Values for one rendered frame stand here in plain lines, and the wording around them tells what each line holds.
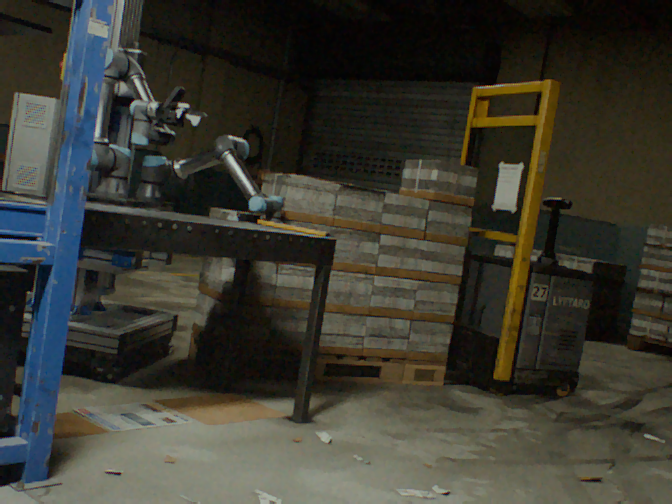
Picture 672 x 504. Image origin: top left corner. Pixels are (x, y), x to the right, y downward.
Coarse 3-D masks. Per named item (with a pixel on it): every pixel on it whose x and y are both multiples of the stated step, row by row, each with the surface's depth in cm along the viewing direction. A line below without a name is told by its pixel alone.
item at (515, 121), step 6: (474, 120) 530; (480, 120) 524; (486, 120) 519; (492, 120) 513; (498, 120) 508; (504, 120) 503; (510, 120) 498; (516, 120) 493; (522, 120) 488; (528, 120) 483; (534, 120) 478; (474, 126) 530; (480, 126) 524; (486, 126) 519; (492, 126) 514; (498, 126) 509; (504, 126) 504; (510, 126) 499; (516, 126) 495; (522, 126) 490; (528, 126) 485; (534, 126) 482
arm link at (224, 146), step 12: (216, 144) 406; (228, 144) 405; (228, 156) 403; (228, 168) 403; (240, 168) 401; (240, 180) 399; (252, 180) 400; (252, 192) 396; (252, 204) 393; (264, 204) 394
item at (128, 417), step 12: (84, 408) 317; (96, 408) 320; (108, 408) 323; (120, 408) 326; (132, 408) 329; (144, 408) 332; (156, 408) 334; (96, 420) 305; (108, 420) 308; (120, 420) 310; (132, 420) 313; (144, 420) 315; (156, 420) 318; (168, 420) 321; (180, 420) 323
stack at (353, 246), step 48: (336, 240) 440; (384, 240) 453; (288, 288) 429; (336, 288) 442; (384, 288) 457; (192, 336) 444; (240, 336) 421; (288, 336) 433; (336, 336) 447; (384, 336) 460
